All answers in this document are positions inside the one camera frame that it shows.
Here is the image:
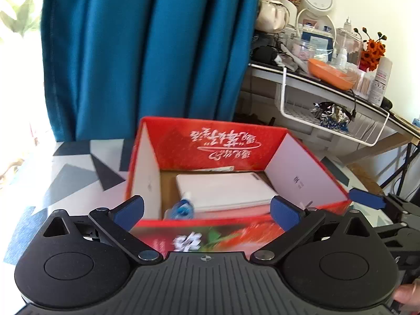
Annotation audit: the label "blue curtain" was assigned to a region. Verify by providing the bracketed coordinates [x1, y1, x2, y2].
[41, 0, 264, 142]

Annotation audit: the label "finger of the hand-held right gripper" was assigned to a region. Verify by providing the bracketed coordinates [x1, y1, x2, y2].
[348, 188, 420, 214]

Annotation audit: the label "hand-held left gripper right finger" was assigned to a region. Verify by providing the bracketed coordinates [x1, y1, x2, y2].
[251, 195, 374, 265]

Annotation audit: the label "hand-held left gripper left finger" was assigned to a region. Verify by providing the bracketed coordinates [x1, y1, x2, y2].
[41, 195, 164, 265]

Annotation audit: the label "white box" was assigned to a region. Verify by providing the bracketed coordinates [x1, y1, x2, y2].
[175, 171, 277, 213]

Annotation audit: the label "black desk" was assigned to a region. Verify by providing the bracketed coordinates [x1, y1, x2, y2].
[248, 61, 420, 204]

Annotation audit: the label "orange tray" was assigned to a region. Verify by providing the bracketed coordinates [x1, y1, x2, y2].
[307, 58, 360, 90]

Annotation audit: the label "white cloth bag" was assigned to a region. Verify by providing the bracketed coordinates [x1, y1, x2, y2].
[255, 0, 291, 33]

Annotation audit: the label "small bottle with blue label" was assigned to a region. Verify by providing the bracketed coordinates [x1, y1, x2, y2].
[163, 192, 196, 220]

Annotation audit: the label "orange artificial flowers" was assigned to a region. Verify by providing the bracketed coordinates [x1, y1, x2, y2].
[359, 28, 388, 72]

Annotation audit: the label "person's right hand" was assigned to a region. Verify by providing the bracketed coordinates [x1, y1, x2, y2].
[392, 280, 420, 306]

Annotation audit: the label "clear cotton swab box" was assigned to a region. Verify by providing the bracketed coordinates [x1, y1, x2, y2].
[353, 70, 375, 99]

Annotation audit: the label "red strawberry print cardboard box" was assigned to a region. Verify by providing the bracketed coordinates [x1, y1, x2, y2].
[125, 115, 352, 253]

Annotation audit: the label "silver foil snack bag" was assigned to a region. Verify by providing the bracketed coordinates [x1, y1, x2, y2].
[310, 102, 354, 131]

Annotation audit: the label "white wire basket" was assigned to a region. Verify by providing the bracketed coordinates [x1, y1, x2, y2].
[279, 66, 391, 147]

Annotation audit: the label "clear glass jar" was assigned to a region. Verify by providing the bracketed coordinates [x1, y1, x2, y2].
[335, 28, 364, 69]

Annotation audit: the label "white spray can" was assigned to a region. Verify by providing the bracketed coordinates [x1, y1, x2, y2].
[367, 56, 393, 106]

